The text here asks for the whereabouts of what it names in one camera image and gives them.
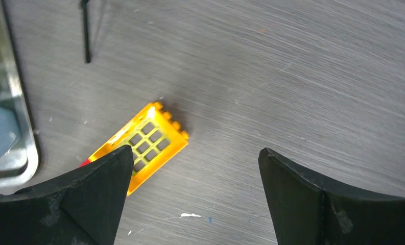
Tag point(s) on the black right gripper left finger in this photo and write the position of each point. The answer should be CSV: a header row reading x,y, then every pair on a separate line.
x,y
82,206

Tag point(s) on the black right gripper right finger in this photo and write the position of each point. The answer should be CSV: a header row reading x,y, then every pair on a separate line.
x,y
307,207

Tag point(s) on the silver metal tray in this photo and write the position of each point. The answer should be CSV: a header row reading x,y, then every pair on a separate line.
x,y
23,160

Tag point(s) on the colourful toy brick truck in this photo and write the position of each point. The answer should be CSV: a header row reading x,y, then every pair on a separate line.
x,y
154,137

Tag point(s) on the black microphone tripod stand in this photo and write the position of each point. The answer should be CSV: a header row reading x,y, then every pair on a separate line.
x,y
85,30

